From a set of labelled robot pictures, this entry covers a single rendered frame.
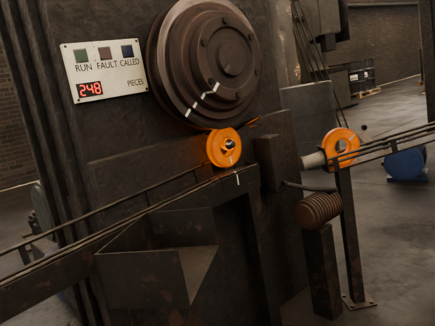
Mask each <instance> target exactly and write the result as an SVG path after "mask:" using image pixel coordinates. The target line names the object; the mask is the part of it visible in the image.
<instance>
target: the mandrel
mask: <svg viewBox="0 0 435 326"><path fill-rule="evenodd" d="M235 145H236V143H235V141H233V139H231V138H225V139H223V140H222V142H221V150H232V149H233V148H234V147H235Z"/></svg>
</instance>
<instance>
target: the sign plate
mask: <svg viewBox="0 0 435 326"><path fill-rule="evenodd" d="M128 45H131V46H132V49H133V55H134V56H130V57H124V55H123V51H122V46H128ZM105 47H109V48H110V51H111V57H112V58H111V59H106V60H101V56H100V51H99V48H105ZM60 49H61V54H62V56H63V61H64V64H65V69H66V72H67V77H68V80H69V85H70V88H71V92H72V97H73V100H74V104H76V103H84V102H90V101H95V100H102V99H106V98H113V97H117V96H125V95H129V94H136V93H140V92H147V91H149V89H148V83H147V79H146V74H145V70H144V65H143V61H142V56H141V52H140V47H139V41H138V38H135V39H118V40H109V41H92V42H83V43H66V44H61V45H60ZM83 49H85V50H86V53H87V58H88V61H82V62H77V61H76V56H75V53H74V50H83ZM95 83H99V84H100V87H99V86H98V84H95ZM94 84H95V87H96V88H97V87H99V89H96V88H95V87H94ZM80 85H84V86H85V89H84V86H80ZM86 85H87V86H88V89H87V86H86ZM91 85H92V86H93V88H92V87H91ZM89 89H93V90H94V93H93V91H92V90H89ZM95 89H96V92H95ZM81 90H84V91H82V95H84V94H85V95H86V96H82V95H81V94H80V91H81ZM100 90H101V92H100ZM98 92H100V93H99V94H97V93H98Z"/></svg>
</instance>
